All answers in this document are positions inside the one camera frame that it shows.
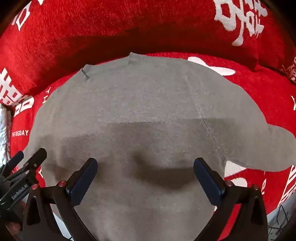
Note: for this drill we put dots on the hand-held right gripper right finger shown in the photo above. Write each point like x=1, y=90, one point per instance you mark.
x=208, y=183

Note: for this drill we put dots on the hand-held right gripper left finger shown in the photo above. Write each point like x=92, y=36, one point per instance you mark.
x=84, y=180

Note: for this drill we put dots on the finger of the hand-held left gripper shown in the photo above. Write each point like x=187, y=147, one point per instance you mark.
x=13, y=161
x=34, y=158

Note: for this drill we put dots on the grey knit garment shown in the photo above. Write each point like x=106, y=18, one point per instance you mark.
x=150, y=104

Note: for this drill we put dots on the white fluffy cloth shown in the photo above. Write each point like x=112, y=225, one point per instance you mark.
x=4, y=129

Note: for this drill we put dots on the white patterned sheet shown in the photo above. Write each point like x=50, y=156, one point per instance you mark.
x=279, y=220

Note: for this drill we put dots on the red printed blanket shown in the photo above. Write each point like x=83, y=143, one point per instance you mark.
x=266, y=92

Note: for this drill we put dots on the red printed pillow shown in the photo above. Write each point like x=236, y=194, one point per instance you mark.
x=278, y=46
x=115, y=23

